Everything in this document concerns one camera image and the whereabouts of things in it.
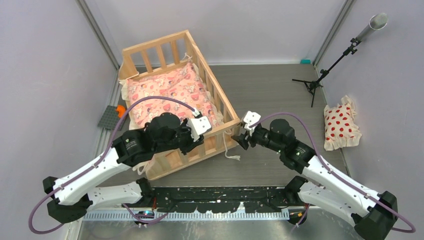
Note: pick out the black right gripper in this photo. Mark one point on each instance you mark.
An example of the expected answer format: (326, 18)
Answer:
(242, 139)

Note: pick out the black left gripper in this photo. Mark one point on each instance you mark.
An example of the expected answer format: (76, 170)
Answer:
(191, 143)

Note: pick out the pink unicorn print cushion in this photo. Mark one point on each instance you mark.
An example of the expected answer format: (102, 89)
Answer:
(185, 85)

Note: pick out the wooden slatted pet bed frame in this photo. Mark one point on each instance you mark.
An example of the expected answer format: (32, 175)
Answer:
(165, 54)

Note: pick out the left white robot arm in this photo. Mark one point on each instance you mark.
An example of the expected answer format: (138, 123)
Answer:
(79, 192)

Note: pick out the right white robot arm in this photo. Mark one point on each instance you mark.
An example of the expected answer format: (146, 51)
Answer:
(322, 185)

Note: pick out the orange arch toy block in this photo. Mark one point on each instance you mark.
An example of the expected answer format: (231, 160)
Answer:
(121, 111)

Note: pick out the grey building block plate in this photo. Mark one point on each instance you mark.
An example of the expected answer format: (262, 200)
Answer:
(109, 118)

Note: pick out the small teal block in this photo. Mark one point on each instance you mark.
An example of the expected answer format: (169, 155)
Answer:
(305, 61)

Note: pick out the white strawberry print pillow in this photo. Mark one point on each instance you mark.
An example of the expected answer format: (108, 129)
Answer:
(340, 130)

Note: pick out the microphone on black stand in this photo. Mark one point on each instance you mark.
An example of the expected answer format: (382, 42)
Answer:
(376, 22)

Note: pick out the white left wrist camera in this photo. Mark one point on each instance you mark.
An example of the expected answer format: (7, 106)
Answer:
(198, 127)

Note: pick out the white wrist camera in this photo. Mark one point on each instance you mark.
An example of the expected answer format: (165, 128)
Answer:
(198, 127)
(249, 120)

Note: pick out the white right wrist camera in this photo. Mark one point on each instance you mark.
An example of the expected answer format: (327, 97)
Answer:
(249, 120)

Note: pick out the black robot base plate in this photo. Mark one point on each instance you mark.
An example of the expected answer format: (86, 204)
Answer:
(218, 200)

